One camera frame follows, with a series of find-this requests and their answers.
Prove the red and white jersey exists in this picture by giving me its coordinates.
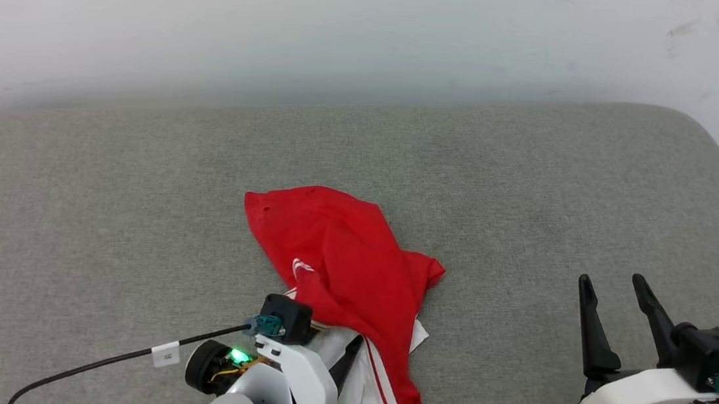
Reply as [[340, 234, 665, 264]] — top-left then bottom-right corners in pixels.
[[225, 178, 453, 404]]

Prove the white cable label tag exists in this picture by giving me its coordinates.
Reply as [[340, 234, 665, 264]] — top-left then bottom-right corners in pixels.
[[148, 339, 183, 370]]

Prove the teal left camera connector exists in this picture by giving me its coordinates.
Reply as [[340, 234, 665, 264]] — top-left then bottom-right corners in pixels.
[[242, 313, 284, 340]]

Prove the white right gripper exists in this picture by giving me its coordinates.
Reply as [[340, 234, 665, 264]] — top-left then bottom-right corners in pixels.
[[566, 267, 719, 404]]

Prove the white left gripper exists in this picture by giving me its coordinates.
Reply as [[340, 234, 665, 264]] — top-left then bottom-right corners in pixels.
[[250, 325, 364, 404]]

